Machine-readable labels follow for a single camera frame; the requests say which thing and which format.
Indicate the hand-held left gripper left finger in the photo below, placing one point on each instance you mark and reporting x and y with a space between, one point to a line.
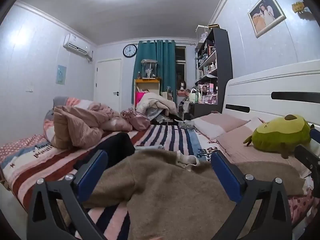
92 175

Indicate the white door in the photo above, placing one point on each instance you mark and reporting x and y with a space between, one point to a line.
107 85

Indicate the teal curtain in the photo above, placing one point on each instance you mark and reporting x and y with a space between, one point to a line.
165 60

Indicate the mannequin head with wig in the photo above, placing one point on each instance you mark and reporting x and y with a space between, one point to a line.
182 86

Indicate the large pink pillow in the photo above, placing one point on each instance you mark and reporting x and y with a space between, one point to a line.
240 150

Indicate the small pink pillow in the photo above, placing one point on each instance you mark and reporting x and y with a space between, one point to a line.
220 123

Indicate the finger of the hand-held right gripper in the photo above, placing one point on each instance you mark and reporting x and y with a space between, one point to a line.
308 158
316 133

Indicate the white bed headboard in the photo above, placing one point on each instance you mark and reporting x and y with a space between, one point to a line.
262 85

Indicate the pink quilt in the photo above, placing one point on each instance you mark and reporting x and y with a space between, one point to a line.
80 127

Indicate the dark shelf unit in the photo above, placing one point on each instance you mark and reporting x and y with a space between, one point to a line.
223 55

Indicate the pink dotted bed sheet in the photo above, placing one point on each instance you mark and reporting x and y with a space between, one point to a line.
17 145

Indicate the light blue wall poster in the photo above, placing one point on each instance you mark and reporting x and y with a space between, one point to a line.
61 74

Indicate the round wall clock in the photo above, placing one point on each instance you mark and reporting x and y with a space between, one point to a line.
130 50

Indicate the framed wall picture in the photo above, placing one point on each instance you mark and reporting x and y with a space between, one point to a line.
266 13

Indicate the bright pink box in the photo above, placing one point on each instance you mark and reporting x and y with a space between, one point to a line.
140 99

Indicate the grey pillow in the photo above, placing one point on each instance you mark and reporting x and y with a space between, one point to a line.
56 105

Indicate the light blue garment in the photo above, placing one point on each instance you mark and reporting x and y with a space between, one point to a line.
150 147

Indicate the striped fleece blanket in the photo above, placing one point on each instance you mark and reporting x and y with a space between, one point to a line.
50 165

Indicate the brown knit sweater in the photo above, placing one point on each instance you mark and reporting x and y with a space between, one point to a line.
175 200

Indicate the yellow guitar headstock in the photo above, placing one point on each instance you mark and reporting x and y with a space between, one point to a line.
298 7

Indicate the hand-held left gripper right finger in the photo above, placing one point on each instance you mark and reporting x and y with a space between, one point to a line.
226 177

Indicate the black knit garment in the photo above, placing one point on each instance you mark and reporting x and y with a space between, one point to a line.
117 147

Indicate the white air conditioner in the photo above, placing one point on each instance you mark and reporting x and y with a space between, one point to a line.
76 46

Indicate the white sock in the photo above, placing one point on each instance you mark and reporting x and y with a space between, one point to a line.
187 158

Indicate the cream blanket pile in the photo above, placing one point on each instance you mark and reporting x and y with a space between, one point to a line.
157 102

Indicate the window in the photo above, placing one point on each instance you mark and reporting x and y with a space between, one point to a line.
180 65

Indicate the pink padded jacket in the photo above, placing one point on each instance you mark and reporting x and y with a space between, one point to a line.
136 120

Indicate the clear box on shelf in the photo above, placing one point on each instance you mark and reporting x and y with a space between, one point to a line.
203 33

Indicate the glass display case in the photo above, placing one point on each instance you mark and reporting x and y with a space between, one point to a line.
149 68

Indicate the yellow small shelf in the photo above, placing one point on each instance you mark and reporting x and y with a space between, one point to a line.
147 81

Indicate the green avocado plush toy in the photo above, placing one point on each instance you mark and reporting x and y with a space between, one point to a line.
277 135

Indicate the white wall switch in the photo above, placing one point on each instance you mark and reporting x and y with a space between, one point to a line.
29 89

